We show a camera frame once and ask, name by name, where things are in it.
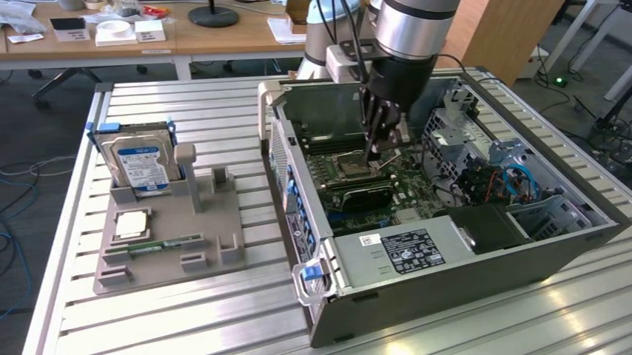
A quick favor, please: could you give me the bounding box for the green motherboard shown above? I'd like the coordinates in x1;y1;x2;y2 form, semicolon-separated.
295;131;449;237

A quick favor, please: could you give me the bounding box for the blue plastic case latch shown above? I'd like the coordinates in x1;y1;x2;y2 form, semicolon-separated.
299;266;323;285

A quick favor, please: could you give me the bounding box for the hard disk in blue carrier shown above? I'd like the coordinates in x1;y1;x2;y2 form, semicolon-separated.
85;118;187;196

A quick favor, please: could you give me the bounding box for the crumpled plastic bag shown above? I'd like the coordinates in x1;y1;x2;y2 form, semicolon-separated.
0;1;48;34

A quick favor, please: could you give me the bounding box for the grey power supply unit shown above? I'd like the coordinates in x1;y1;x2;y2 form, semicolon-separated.
323;216;478;291

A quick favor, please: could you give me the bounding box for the black and white sign box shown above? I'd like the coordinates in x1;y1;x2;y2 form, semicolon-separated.
49;17;90;42

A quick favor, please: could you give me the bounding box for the white tape roll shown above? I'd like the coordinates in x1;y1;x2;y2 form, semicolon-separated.
97;20;131;38

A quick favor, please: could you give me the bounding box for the brown cardboard box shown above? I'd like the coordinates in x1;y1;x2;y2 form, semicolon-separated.
285;0;312;26

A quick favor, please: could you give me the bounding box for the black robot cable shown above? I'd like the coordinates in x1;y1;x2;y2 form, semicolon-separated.
342;0;371;82

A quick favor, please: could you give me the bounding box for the black round lamp base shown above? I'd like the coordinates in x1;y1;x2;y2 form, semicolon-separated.
187;0;240;28

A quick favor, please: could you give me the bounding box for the white desk frame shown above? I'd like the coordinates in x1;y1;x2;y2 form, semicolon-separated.
537;0;632;101

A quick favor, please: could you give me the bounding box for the black power cable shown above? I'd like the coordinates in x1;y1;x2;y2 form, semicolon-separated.
436;53;497;81

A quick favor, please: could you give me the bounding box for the metal socket cover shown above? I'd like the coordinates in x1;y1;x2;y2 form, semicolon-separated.
376;146;404;169

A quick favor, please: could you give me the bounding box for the metal disk bay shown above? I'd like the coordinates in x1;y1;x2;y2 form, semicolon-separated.
505;195;593;241

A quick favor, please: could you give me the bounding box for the long wooden desk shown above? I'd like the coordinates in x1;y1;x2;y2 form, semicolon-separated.
0;0;449;71

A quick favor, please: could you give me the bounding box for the black graphics card with fan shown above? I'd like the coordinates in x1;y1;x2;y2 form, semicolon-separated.
331;181;399;214

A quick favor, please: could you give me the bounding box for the blue wire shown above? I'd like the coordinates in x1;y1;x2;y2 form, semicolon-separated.
502;163;542;203

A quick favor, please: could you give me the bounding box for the black office chair base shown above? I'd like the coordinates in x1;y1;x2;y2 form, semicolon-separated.
29;67;102;110

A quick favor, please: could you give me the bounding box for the flat white box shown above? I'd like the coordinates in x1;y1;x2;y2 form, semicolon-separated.
93;29;139;48

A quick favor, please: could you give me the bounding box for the blue floor cable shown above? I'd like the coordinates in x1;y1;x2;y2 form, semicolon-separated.
0;177;40;320

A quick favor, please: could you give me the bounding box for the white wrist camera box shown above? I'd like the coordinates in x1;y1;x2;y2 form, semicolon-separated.
324;44;371;84

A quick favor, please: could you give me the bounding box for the CPU socket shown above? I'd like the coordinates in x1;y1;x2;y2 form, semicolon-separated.
334;152;379;179

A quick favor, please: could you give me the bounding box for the small white labelled box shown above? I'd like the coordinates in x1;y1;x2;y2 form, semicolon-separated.
133;20;167;44

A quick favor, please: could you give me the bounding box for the perforated metal drive cage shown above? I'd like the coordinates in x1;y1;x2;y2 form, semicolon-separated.
423;106;494;186

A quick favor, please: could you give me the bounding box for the grey plastic parts rack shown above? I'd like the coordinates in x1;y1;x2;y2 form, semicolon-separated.
92;143;248;296

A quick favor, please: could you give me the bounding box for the stack of white papers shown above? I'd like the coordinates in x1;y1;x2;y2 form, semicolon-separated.
267;16;308;44

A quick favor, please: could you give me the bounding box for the green RAM stick bare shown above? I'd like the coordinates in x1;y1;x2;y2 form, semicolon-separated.
105;235;203;255

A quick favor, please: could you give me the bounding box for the wooden cabinet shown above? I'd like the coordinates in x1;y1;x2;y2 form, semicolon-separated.
408;0;566;87

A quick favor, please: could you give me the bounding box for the white box red button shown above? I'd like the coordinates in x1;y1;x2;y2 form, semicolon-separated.
522;46;550;81

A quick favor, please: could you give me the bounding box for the silver CPU chip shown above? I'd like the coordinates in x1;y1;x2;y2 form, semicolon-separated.
113;213;149;237

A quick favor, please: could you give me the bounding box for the grey open PC case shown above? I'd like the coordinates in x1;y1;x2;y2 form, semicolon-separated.
256;66;621;351

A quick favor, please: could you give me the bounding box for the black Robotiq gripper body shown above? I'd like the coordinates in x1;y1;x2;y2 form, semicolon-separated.
363;54;439;112

